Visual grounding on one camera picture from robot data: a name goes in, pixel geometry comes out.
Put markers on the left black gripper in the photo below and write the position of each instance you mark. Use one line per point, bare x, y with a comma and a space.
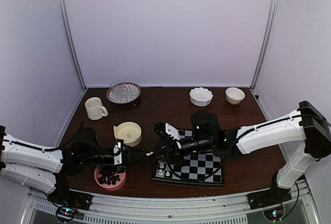
125, 162

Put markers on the cream cat-ear bowl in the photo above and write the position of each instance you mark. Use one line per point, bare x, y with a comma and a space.
129, 132

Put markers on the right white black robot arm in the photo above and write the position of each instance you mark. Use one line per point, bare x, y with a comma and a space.
306, 125

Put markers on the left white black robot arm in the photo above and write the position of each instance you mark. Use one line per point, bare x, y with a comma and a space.
47, 168

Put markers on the pile of black chess pieces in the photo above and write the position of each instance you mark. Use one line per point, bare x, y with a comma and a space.
108, 177

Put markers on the black white chessboard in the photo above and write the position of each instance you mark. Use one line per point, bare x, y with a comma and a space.
196, 169

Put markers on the pink cat-ear bowl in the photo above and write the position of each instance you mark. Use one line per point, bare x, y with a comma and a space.
119, 185

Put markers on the white scalloped dish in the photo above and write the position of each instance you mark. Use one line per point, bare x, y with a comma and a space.
200, 96

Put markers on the small cream bowl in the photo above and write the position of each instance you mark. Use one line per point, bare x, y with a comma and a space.
234, 95

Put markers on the cream ribbed mug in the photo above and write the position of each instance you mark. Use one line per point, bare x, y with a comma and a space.
95, 109

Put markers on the patterned ceramic plate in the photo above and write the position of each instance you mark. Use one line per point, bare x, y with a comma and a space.
132, 90

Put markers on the clear drinking glass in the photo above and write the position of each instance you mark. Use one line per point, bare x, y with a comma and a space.
118, 89

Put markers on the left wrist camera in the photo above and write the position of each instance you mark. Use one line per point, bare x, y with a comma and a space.
117, 152

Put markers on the aluminium front rail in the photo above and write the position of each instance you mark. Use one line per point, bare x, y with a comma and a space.
232, 208

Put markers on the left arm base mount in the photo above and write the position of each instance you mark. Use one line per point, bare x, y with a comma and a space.
72, 199

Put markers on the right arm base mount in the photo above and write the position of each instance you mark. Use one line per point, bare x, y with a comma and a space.
267, 198

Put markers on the right aluminium frame post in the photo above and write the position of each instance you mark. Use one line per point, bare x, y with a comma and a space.
273, 7

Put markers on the aluminium frame post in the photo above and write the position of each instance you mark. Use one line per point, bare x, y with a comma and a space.
273, 7
70, 44

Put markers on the left aluminium frame post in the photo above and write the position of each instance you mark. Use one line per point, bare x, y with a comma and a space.
70, 44

